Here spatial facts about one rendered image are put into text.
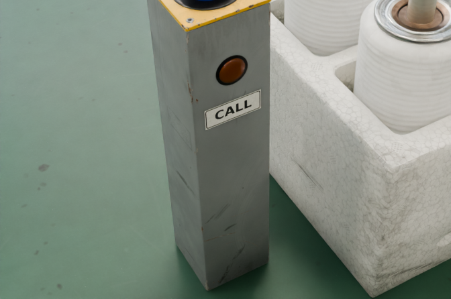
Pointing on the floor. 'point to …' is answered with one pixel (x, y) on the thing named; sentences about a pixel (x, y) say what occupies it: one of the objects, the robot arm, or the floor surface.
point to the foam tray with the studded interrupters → (355, 165)
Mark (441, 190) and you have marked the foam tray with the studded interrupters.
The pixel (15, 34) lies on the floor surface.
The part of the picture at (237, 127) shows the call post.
